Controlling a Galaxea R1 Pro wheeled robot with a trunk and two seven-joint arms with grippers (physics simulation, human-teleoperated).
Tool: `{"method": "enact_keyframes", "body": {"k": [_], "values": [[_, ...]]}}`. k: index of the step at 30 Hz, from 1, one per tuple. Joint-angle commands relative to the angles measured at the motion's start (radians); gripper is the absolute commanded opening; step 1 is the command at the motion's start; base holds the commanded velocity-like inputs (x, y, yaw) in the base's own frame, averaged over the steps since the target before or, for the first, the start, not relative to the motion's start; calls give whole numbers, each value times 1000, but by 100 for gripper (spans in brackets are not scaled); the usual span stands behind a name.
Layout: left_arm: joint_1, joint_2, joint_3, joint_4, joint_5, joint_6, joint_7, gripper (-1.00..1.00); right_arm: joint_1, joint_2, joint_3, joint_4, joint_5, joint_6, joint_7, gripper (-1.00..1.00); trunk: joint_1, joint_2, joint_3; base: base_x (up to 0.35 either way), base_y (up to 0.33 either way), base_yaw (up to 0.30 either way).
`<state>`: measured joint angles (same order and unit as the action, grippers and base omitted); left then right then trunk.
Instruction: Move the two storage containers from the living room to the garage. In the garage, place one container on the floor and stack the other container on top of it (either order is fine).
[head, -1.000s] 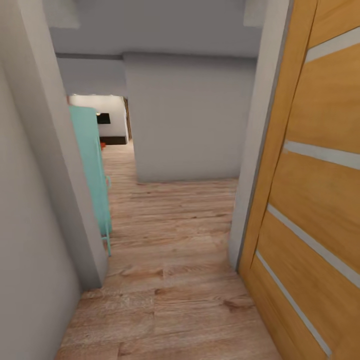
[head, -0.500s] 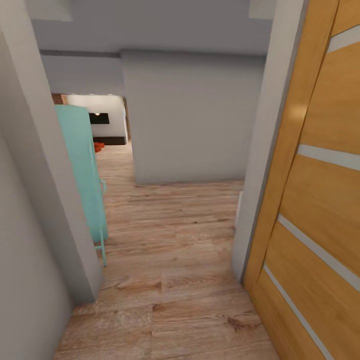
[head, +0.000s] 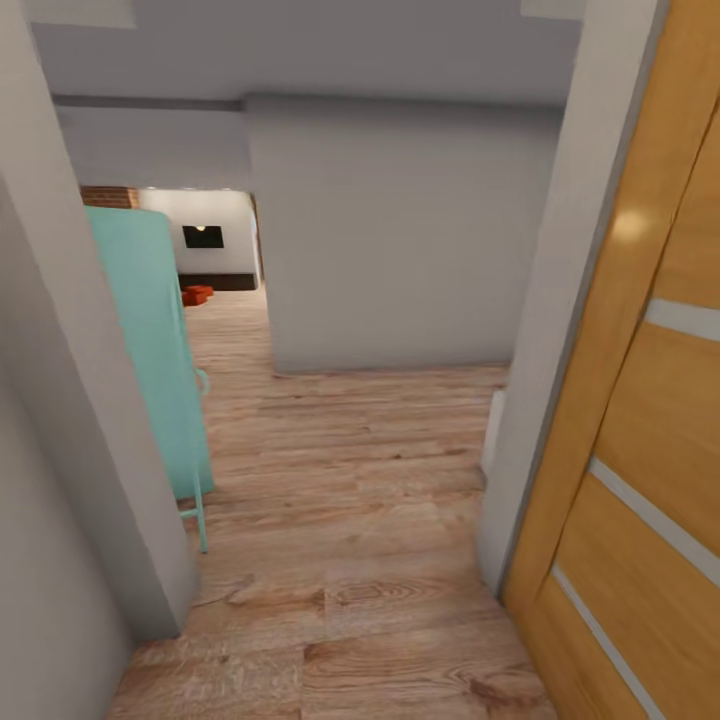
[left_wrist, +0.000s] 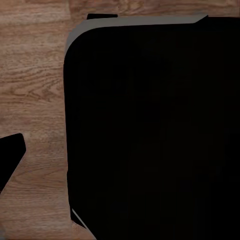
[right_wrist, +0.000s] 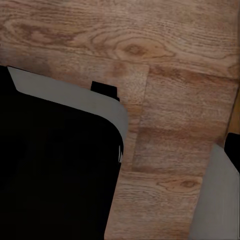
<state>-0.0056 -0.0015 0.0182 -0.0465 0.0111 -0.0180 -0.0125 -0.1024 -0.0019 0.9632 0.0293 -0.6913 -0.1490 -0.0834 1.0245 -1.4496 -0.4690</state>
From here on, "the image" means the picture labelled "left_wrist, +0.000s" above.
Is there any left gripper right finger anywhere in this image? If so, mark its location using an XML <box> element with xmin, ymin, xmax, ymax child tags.
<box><xmin>224</xmin><ymin>133</ymin><xmax>240</xmax><ymax>173</ymax></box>

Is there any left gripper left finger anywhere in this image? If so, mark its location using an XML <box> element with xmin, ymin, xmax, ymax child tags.
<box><xmin>0</xmin><ymin>133</ymin><xmax>26</xmax><ymax>193</ymax></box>

